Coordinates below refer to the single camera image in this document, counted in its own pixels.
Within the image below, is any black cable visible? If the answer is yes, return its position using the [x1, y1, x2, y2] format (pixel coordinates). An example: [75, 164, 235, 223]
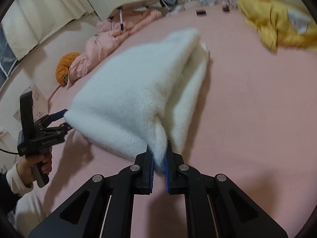
[0, 147, 20, 155]

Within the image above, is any person's left forearm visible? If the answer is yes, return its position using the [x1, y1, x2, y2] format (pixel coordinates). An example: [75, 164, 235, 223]
[0, 162, 34, 204]

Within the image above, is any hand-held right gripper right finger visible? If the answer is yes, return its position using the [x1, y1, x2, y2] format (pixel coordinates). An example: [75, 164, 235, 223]
[163, 141, 289, 238]

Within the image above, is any pink bed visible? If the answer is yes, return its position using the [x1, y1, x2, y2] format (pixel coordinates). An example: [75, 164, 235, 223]
[47, 0, 317, 238]

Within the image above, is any yellow cloth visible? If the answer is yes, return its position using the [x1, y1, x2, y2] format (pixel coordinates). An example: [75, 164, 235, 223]
[236, 0, 317, 52]

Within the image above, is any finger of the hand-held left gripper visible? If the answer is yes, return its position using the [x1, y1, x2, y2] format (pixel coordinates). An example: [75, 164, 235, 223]
[37, 108, 68, 127]
[40, 122, 73, 135]

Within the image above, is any cardboard box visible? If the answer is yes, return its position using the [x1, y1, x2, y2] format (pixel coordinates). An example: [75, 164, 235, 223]
[13, 83, 49, 123]

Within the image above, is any white fuzzy sweater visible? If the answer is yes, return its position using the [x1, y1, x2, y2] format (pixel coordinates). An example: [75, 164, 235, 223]
[64, 28, 210, 165]

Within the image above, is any pink quilt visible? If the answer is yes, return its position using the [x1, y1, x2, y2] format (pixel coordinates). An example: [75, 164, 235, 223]
[66, 7, 162, 90]

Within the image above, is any person's light clothing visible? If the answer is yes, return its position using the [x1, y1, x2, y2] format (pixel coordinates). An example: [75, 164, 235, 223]
[7, 192, 50, 231]

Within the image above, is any orange plush toy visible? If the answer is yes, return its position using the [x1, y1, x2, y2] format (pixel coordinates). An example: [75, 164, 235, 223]
[56, 52, 82, 87]

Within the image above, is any white folding table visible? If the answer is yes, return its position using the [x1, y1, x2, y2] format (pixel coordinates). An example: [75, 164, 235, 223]
[108, 0, 174, 31]

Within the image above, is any cream curtain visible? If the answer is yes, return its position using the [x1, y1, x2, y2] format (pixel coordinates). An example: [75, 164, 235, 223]
[0, 0, 97, 61]

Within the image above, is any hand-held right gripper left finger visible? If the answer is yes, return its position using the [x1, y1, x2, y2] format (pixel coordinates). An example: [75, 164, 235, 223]
[28, 145, 155, 238]

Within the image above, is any person's left hand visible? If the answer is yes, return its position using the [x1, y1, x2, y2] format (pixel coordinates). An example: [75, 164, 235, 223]
[16, 151, 53, 186]

